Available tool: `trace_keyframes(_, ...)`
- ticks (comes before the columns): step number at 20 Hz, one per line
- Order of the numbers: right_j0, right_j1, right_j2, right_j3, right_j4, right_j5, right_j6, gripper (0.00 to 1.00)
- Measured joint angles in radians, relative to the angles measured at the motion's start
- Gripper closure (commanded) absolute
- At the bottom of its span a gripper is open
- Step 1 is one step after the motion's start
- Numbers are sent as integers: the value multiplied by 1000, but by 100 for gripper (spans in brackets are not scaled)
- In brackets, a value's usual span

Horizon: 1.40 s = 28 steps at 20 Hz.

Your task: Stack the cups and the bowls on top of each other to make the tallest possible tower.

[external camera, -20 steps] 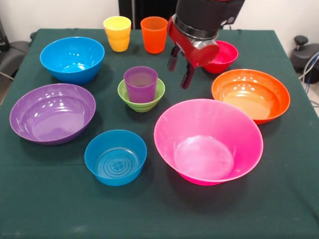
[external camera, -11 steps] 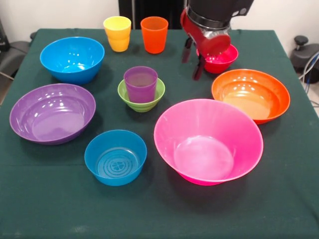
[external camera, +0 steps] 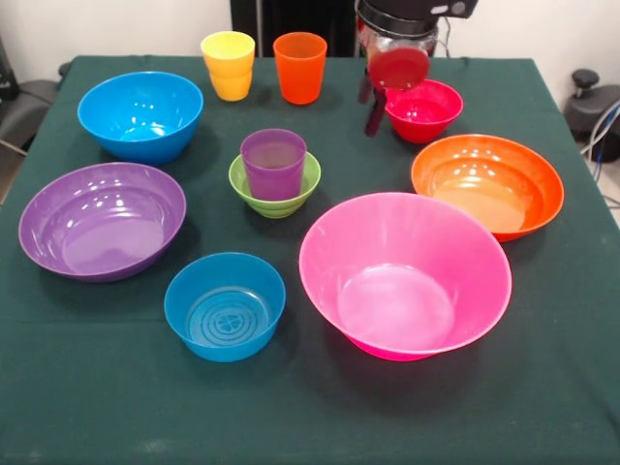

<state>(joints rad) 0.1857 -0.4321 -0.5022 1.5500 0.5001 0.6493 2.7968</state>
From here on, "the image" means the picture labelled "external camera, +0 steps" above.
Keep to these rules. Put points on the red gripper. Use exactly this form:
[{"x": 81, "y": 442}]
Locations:
[{"x": 399, "y": 68}]

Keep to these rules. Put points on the red plastic bowl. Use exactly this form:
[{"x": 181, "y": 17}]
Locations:
[{"x": 426, "y": 118}]

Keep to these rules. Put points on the purple plastic cup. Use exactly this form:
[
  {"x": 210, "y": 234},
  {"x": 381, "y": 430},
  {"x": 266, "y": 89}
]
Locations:
[{"x": 273, "y": 179}]

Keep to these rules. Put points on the pink plastic bowl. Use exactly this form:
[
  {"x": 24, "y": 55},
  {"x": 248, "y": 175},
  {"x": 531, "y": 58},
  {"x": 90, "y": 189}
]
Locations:
[{"x": 402, "y": 290}]

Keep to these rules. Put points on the orange plastic cup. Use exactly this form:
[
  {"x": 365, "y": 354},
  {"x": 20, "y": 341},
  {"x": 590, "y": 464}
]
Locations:
[{"x": 298, "y": 68}]

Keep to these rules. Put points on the green plastic bowl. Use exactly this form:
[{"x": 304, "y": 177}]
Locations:
[{"x": 281, "y": 208}]

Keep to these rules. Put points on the orange plastic bowl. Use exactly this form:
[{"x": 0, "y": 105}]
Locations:
[{"x": 484, "y": 189}]

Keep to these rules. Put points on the yellow plastic cup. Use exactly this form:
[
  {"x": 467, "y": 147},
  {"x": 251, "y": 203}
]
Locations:
[{"x": 227, "y": 72}]

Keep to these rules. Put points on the large blue plastic bowl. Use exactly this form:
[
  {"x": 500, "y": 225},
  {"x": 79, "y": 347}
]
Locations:
[{"x": 140, "y": 126}]

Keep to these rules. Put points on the small blue plastic bowl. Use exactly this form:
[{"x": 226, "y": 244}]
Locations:
[{"x": 223, "y": 315}]

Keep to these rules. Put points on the purple plastic bowl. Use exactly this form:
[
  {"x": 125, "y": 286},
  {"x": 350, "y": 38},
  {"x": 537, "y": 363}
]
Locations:
[{"x": 97, "y": 227}]

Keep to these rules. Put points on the dark green tablecloth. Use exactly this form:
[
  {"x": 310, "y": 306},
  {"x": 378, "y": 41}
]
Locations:
[{"x": 310, "y": 412}]

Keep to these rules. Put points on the black chair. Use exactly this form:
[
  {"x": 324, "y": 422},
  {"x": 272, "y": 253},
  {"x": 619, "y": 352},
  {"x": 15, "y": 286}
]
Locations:
[{"x": 24, "y": 106}]

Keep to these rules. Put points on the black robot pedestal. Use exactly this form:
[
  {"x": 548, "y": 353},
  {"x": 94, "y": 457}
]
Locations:
[{"x": 290, "y": 17}]

